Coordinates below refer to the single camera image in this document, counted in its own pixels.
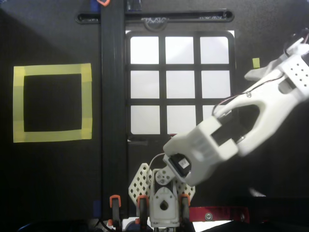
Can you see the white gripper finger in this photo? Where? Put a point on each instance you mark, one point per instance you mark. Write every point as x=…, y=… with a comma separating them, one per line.
x=260, y=71

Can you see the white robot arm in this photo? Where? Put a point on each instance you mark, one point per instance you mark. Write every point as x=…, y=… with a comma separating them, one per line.
x=205, y=149

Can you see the black white grid mat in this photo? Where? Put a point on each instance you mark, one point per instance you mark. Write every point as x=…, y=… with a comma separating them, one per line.
x=179, y=84

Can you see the small yellow tape marker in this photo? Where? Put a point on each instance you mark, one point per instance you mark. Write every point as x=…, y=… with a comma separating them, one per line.
x=256, y=62

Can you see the black slotted bar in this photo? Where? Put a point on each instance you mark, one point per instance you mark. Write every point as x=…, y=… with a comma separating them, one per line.
x=193, y=16

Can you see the red metal clamp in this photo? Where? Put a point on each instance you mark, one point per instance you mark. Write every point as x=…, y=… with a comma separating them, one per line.
x=224, y=213

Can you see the black textured board strip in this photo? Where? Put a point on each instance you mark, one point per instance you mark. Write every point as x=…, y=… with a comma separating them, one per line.
x=114, y=96

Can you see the blue tape piece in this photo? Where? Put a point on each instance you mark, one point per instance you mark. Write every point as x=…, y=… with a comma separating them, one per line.
x=94, y=4
x=97, y=207

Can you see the orange black spring clamp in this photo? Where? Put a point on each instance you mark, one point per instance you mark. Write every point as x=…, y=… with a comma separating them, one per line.
x=115, y=207

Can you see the yellow tape square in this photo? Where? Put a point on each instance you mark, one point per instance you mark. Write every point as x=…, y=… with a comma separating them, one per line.
x=18, y=104

